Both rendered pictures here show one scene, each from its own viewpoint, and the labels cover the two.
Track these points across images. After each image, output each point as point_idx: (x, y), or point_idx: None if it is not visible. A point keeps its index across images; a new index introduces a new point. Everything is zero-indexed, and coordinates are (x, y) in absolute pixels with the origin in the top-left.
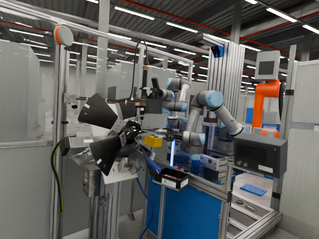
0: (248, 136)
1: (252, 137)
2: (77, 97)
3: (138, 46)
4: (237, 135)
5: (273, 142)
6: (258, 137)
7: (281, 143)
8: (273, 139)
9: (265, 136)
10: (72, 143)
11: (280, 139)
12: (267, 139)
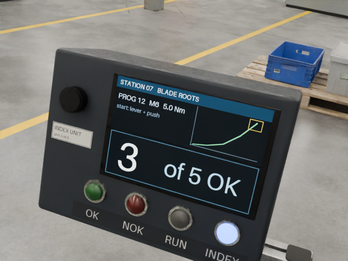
0: (236, 80)
1: (213, 75)
2: None
3: None
4: (298, 91)
5: (122, 54)
6: (186, 70)
7: (95, 49)
8: (120, 57)
9: (156, 67)
10: None
11: (86, 52)
12: (143, 61)
